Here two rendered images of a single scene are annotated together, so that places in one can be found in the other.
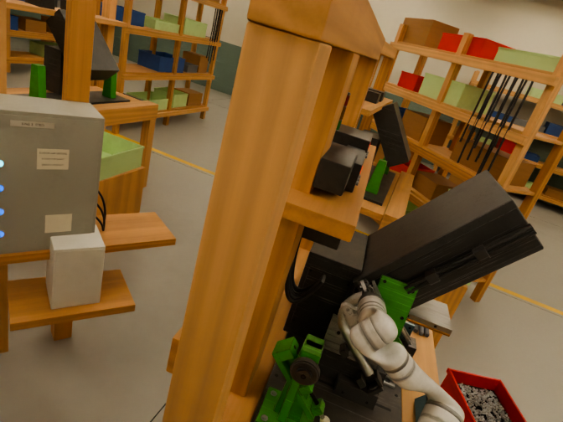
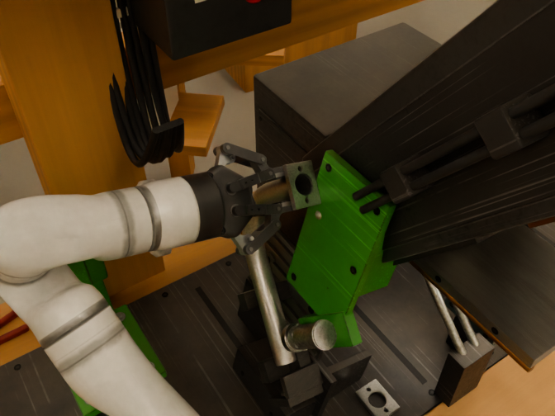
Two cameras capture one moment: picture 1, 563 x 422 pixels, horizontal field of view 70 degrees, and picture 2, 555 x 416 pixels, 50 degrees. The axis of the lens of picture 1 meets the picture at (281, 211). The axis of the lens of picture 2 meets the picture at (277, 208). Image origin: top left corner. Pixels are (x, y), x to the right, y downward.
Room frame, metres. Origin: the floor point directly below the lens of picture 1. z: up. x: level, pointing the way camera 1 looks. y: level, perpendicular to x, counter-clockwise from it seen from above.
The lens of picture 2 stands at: (0.68, -0.72, 1.72)
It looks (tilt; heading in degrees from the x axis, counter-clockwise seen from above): 44 degrees down; 47
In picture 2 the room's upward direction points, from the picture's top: straight up
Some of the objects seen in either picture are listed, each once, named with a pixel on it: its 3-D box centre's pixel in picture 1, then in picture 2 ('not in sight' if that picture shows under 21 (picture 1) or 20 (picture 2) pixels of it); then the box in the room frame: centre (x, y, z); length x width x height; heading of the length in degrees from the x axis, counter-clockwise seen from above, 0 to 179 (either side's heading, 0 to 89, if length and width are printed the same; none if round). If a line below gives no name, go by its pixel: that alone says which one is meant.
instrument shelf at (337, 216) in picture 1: (328, 166); not in sight; (1.22, -0.10, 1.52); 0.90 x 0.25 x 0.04; 171
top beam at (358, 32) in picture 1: (357, 35); not in sight; (1.23, -0.06, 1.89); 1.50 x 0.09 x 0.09; 171
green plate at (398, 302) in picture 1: (388, 306); (354, 235); (1.10, -0.41, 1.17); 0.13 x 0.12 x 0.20; 171
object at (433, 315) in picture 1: (393, 299); (454, 234); (1.24, -0.47, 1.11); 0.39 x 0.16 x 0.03; 81
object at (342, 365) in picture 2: (348, 367); (302, 338); (1.06, -0.36, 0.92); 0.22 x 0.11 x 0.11; 81
